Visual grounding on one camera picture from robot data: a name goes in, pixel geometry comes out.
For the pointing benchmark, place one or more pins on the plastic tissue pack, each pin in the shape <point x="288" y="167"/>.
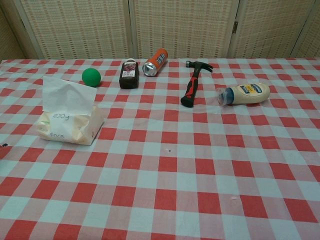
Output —
<point x="75" y="127"/>

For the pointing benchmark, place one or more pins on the white facial tissue sheet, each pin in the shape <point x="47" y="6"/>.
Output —
<point x="65" y="96"/>

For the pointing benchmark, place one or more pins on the red white checkered tablecloth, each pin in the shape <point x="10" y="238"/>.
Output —
<point x="175" y="162"/>

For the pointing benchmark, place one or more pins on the black red claw hammer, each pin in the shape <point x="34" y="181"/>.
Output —
<point x="192" y="86"/>

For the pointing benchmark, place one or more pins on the dark juice bottle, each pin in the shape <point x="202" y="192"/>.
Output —
<point x="129" y="74"/>

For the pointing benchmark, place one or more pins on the orange drink can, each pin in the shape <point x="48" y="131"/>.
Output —
<point x="155" y="63"/>

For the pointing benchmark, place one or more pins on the green ball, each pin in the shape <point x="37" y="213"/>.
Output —
<point x="91" y="77"/>

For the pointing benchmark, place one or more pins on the mayonnaise squeeze bottle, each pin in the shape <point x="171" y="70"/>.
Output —
<point x="247" y="93"/>

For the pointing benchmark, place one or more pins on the woven folding screen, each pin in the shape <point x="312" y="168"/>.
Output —
<point x="160" y="27"/>

